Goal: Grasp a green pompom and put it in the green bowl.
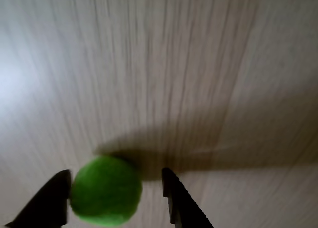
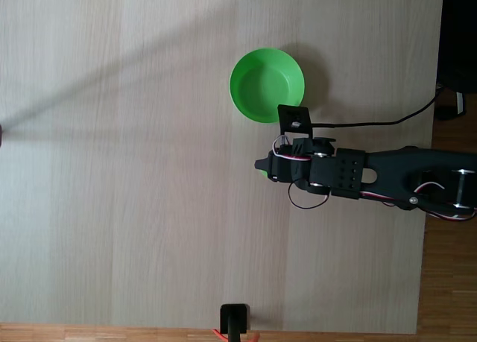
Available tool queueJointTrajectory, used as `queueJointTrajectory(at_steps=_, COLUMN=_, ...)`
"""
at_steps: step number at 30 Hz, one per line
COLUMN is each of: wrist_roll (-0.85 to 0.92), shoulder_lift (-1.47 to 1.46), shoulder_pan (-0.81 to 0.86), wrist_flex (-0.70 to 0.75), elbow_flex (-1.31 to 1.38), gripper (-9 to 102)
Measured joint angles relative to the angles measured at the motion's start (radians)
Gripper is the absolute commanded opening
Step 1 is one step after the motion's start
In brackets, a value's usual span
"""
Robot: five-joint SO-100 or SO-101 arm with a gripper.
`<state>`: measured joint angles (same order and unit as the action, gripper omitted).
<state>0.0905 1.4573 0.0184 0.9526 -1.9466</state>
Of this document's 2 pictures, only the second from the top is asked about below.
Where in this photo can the green pompom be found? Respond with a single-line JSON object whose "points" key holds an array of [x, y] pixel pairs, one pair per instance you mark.
{"points": [[264, 174]]}

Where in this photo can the white plastic strip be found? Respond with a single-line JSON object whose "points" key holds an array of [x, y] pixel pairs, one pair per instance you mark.
{"points": [[461, 103]]}

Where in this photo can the dark object at table edge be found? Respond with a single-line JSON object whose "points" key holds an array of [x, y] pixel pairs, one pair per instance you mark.
{"points": [[1, 135]]}

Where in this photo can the green plastic bowl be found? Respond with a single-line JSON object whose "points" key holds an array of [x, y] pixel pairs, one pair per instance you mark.
{"points": [[266, 85]]}

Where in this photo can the black table clamp stand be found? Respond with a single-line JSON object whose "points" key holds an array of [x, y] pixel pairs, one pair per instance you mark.
{"points": [[234, 317]]}

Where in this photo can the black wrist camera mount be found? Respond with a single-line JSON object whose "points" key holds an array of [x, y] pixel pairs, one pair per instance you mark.
{"points": [[295, 119]]}

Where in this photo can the black furniture piece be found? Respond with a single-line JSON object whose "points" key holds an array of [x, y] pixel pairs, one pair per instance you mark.
{"points": [[458, 40]]}

